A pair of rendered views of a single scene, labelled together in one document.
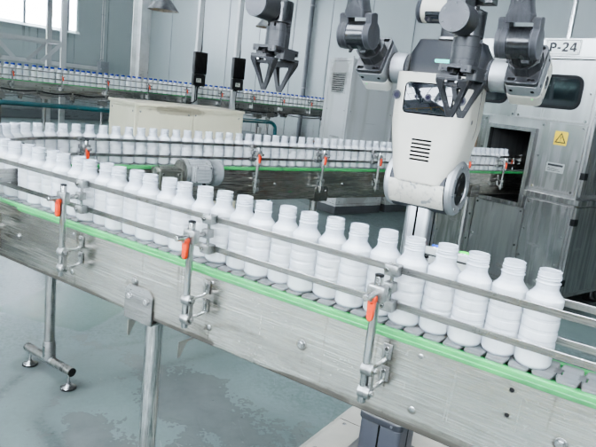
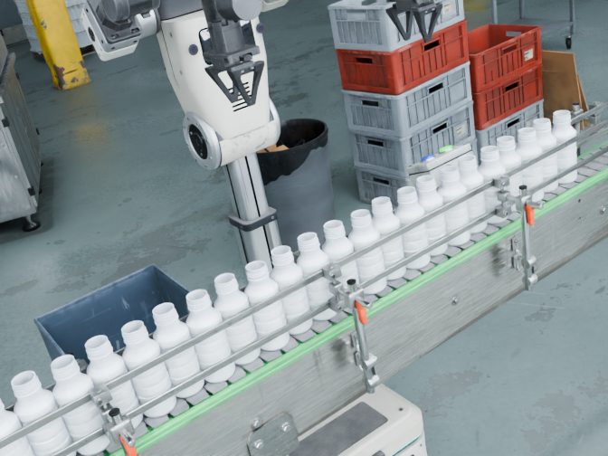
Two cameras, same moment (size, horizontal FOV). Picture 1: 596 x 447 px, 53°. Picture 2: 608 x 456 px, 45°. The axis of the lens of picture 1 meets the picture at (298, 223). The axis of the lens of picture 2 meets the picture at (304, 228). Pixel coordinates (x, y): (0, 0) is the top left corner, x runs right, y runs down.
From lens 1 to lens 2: 152 cm
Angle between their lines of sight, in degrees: 61
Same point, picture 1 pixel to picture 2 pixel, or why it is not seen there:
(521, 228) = not seen: outside the picture
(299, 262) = (424, 238)
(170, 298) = (313, 393)
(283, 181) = not seen: outside the picture
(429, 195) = (264, 136)
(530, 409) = (588, 203)
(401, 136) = (215, 92)
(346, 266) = (462, 208)
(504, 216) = not seen: outside the picture
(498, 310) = (552, 159)
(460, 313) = (537, 178)
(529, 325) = (570, 155)
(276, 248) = (397, 244)
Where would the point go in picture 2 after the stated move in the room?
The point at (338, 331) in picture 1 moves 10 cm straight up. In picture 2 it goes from (479, 261) to (475, 219)
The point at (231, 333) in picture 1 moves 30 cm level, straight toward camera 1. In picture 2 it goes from (392, 355) to (551, 358)
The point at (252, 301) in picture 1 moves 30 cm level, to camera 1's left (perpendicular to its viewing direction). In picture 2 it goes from (404, 308) to (358, 410)
